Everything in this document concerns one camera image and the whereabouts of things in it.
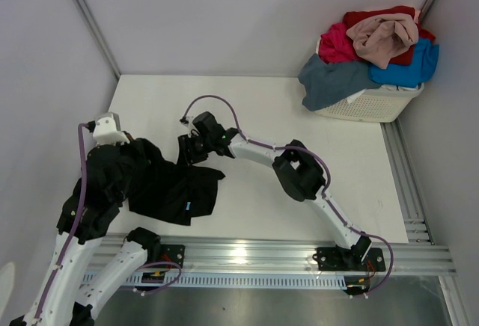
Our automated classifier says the dark red t shirt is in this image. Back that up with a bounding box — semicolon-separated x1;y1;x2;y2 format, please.
343;5;436;66

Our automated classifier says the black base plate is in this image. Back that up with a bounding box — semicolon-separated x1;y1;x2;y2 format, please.
147;244;186;267
312;247;386;272

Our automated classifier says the white laundry basket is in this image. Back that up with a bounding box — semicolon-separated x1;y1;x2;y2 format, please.
315;94;420;123

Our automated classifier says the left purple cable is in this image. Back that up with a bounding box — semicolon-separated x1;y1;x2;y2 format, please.
33;121;183;326

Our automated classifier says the purple cable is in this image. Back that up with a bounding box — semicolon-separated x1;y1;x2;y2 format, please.
33;121;183;326
183;95;394;298

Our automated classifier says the beige pink t shirt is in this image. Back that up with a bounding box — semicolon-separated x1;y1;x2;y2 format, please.
346;13;419;70

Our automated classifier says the white slotted cable duct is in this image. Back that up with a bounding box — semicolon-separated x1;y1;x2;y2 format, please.
82;272;349;289

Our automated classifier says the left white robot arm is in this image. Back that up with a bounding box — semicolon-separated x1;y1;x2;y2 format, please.
11;139;162;325

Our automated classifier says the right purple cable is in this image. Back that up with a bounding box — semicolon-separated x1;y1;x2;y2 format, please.
183;95;394;298

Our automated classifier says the magenta t shirt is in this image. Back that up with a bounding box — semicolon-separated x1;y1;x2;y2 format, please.
317;22;357;64

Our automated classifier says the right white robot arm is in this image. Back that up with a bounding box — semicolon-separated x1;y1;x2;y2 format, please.
178;111;372;269

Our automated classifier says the black t shirt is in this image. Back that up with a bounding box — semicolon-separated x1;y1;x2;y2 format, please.
128;138;225;226

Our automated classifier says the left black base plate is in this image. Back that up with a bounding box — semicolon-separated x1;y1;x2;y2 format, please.
147;244;186;267

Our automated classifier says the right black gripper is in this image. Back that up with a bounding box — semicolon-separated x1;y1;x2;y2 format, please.
177;133;213;170

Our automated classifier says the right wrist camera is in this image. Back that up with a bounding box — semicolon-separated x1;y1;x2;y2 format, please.
180;116;195;129

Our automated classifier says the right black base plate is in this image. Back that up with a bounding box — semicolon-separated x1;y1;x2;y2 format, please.
312;247;386;272

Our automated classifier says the grey blue t shirt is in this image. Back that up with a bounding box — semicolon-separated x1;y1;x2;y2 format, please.
298;54;382;111

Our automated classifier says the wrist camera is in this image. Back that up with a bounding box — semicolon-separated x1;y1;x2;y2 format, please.
92;112;129;145
180;116;195;129

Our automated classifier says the bright blue t shirt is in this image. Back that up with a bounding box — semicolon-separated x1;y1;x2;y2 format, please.
368;37;440;88

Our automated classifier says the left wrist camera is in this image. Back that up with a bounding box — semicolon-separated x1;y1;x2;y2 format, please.
92;112;129;145

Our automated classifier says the aluminium mounting rail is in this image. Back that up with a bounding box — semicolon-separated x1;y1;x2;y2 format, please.
161;236;457;276

